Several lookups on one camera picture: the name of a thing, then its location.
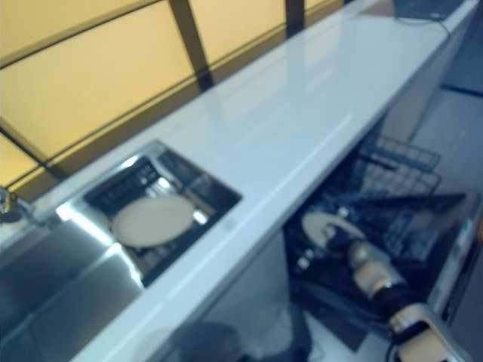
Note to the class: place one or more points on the white cabinet door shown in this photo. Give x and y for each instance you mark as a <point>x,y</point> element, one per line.
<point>241,286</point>

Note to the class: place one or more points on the open dishwasher lower rack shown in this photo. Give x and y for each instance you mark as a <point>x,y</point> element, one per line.
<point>456,264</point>

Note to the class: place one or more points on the chrome gooseneck faucet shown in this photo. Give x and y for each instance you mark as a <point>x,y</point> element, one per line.
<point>13,207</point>

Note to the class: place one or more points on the cream ceramic plate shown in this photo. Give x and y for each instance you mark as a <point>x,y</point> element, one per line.
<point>315,226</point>
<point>154,220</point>

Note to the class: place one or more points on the white end cabinet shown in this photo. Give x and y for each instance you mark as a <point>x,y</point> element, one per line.
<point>426,83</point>

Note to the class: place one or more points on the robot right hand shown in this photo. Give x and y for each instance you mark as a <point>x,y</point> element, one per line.
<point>341,237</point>

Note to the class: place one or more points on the stainless steel sink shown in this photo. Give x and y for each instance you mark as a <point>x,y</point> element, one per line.
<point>56,271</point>

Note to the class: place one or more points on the dark open laptop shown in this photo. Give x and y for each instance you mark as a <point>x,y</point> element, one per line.
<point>422,7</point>

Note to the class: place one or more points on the black dish drying rack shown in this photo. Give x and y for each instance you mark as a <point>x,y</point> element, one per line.
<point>124,184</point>

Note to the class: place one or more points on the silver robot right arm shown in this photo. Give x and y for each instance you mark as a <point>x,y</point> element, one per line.
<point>381,275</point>

